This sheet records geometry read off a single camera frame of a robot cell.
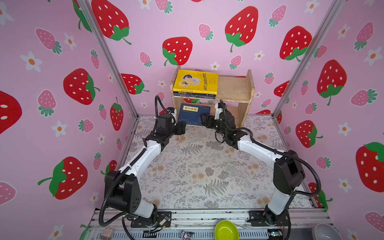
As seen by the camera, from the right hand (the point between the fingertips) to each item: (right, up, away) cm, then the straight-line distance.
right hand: (203, 115), depth 83 cm
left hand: (-13, -4, +2) cm, 14 cm away
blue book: (-7, +1, +5) cm, 8 cm away
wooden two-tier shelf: (-12, -10, -6) cm, 17 cm away
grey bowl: (+54, -55, -17) cm, 79 cm away
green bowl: (+11, -57, -13) cm, 59 cm away
